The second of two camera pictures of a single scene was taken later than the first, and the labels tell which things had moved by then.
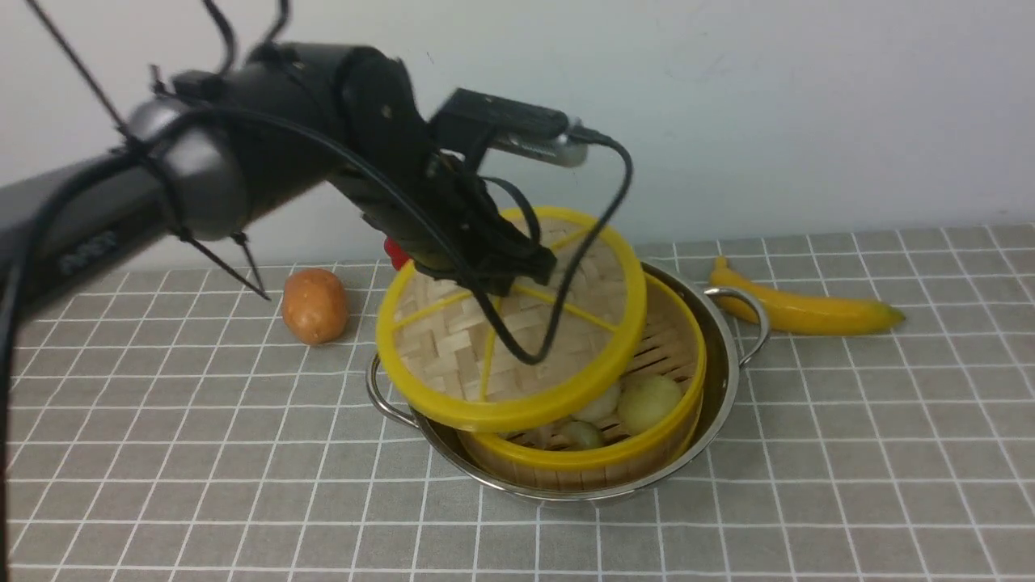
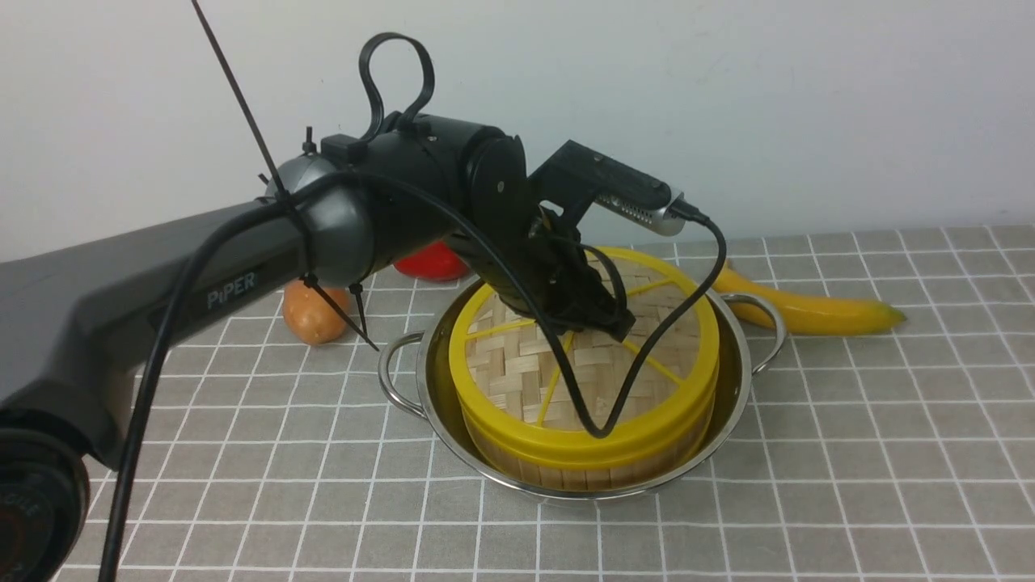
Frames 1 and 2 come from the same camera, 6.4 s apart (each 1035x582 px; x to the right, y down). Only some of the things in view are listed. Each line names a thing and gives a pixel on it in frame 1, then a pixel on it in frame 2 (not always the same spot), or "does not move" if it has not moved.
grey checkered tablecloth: x=169 y=426 does not move
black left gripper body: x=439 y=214 → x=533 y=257
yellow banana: x=793 y=315 does not move
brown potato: x=314 y=305 does not move
